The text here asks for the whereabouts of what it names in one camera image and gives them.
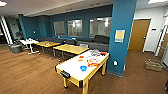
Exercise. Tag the blue bowl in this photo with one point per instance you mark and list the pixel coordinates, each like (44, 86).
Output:
(83, 68)

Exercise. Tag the colourful snack bag pile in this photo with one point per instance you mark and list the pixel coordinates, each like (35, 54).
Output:
(95, 52)

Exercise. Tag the long yellow wooden table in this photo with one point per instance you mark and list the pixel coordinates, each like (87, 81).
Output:
(70, 49)
(43, 44)

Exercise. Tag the interior glass window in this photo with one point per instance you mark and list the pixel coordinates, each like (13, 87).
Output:
(59, 28)
(75, 28)
(100, 27)

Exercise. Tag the white table with dishes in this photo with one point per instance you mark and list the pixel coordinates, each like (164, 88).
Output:
(71, 71)

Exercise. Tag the white pillar outlet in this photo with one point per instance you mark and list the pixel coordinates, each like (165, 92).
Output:
(115, 62)

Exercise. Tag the small colourful table items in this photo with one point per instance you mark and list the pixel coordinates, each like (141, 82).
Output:
(48, 43)

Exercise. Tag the yellow pillar sign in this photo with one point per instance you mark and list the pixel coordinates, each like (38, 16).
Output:
(119, 35)

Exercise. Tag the small white table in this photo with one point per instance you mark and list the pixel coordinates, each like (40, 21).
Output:
(29, 41)

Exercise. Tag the brown wooden door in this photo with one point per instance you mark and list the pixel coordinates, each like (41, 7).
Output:
(139, 35)

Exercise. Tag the grey floor bin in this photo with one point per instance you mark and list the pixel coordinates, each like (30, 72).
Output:
(15, 48)

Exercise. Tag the cardboard box on floor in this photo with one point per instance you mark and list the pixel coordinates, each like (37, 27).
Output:
(153, 64)

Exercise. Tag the white double door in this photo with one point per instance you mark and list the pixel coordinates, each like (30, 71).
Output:
(163, 36)

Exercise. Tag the square ceiling light panel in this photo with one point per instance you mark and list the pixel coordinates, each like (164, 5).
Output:
(2, 3)
(157, 1)

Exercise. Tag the grey wall sofa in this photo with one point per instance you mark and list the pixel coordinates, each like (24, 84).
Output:
(98, 41)

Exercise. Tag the small white wall switch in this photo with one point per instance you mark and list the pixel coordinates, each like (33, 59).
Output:
(34, 32)

